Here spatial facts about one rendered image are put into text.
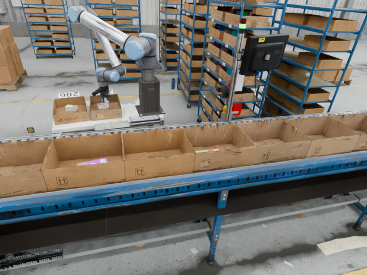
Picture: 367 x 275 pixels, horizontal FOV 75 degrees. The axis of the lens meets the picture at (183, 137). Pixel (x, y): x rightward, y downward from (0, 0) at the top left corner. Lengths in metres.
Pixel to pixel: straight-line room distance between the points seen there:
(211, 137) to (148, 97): 0.91
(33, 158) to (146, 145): 0.67
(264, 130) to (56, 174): 1.38
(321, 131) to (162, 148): 1.29
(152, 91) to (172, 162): 1.14
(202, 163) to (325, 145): 0.86
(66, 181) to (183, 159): 0.62
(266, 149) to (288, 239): 1.13
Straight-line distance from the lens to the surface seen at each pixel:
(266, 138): 1.92
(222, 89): 2.26
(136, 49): 2.08
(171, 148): 1.65
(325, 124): 2.20
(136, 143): 1.58
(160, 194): 1.44
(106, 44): 2.49
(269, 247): 2.36
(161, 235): 1.91
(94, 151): 1.61
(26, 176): 1.40
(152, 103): 2.41
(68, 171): 1.34
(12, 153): 1.70
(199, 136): 1.65
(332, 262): 2.51
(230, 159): 1.47
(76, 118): 2.37
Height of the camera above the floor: 1.83
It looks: 32 degrees down
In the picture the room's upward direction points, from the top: 3 degrees clockwise
